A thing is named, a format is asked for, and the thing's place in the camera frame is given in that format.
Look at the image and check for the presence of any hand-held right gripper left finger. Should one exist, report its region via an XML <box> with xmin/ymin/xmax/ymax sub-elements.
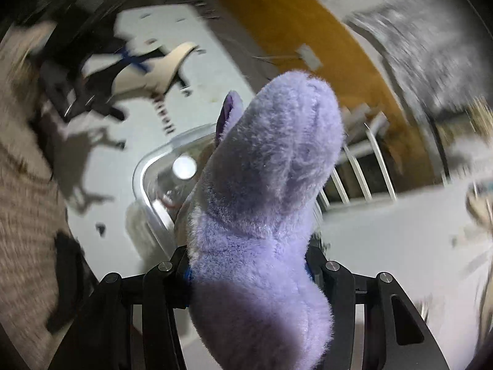
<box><xmin>48</xmin><ymin>245</ymin><xmax>193</xmax><ymax>370</ymax></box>

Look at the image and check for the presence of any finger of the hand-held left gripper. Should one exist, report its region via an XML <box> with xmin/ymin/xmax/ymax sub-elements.
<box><xmin>112</xmin><ymin>42</ymin><xmax>167</xmax><ymax>75</ymax></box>

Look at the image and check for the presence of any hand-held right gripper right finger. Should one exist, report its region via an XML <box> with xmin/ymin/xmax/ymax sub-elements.
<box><xmin>306</xmin><ymin>245</ymin><xmax>449</xmax><ymax>370</ymax></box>

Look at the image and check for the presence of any purple plush toy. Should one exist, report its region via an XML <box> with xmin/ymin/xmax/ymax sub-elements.
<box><xmin>175</xmin><ymin>70</ymin><xmax>345</xmax><ymax>370</ymax></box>

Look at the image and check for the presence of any clear plastic container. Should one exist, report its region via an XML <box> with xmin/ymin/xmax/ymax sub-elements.
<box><xmin>125</xmin><ymin>122</ymin><xmax>328</xmax><ymax>265</ymax></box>

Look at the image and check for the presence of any beige woven rug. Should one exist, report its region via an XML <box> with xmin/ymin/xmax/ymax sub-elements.
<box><xmin>0</xmin><ymin>21</ymin><xmax>99</xmax><ymax>359</ymax></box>

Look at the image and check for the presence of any white metal rack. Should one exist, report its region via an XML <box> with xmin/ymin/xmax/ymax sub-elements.
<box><xmin>318</xmin><ymin>111</ymin><xmax>398</xmax><ymax>211</ymax></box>

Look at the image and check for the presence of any orange cloth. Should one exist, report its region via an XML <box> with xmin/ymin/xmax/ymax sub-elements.
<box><xmin>219</xmin><ymin>0</ymin><xmax>426</xmax><ymax>195</ymax></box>

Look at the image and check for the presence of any grey patterned blanket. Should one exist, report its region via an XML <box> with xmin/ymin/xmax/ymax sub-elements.
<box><xmin>344</xmin><ymin>0</ymin><xmax>493</xmax><ymax>126</ymax></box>

